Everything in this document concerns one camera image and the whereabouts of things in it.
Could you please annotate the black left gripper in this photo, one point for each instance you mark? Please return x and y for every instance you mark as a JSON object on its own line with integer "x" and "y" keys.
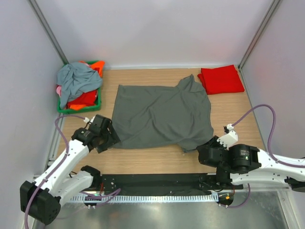
{"x": 112, "y": 139}

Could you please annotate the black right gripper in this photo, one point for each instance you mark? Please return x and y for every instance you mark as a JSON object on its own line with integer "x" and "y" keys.
{"x": 213, "y": 141}

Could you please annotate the dark grey t shirt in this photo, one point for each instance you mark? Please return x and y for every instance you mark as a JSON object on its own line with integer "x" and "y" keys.
{"x": 155, "y": 116}

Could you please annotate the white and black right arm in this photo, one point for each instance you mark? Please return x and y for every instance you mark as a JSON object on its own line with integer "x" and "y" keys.
{"x": 236, "y": 166}

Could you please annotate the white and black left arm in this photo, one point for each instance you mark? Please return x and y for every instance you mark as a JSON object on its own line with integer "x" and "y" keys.
{"x": 43, "y": 198}

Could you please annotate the green plastic basket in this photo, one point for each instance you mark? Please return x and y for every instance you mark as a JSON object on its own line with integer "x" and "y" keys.
{"x": 74, "y": 109}

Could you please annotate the red t shirt in basket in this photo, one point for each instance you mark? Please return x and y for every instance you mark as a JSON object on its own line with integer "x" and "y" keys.
{"x": 86, "y": 99}

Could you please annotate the light blue t shirt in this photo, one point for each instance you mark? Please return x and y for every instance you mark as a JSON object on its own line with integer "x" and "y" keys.
{"x": 75, "y": 79}

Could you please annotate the pink garment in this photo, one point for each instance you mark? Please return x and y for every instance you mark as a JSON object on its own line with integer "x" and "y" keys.
{"x": 58, "y": 90}

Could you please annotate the folded red t shirt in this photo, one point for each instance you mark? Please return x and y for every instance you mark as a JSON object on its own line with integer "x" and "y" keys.
{"x": 221, "y": 80}

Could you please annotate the orange t shirt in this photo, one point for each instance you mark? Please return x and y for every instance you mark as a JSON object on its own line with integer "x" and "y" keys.
{"x": 95, "y": 65}

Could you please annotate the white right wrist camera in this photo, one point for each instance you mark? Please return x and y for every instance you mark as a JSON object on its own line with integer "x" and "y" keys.
{"x": 229, "y": 138}

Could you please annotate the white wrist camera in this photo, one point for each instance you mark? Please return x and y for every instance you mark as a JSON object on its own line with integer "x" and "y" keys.
{"x": 89, "y": 120}
{"x": 229, "y": 138}

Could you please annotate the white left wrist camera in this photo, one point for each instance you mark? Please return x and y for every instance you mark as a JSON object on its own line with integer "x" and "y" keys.
{"x": 89, "y": 120}

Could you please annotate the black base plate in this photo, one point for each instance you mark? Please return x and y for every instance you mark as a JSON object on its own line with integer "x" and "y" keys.
{"x": 194, "y": 184}

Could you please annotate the slotted white cable duct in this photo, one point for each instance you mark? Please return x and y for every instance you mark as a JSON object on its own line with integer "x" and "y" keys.
{"x": 82, "y": 198}

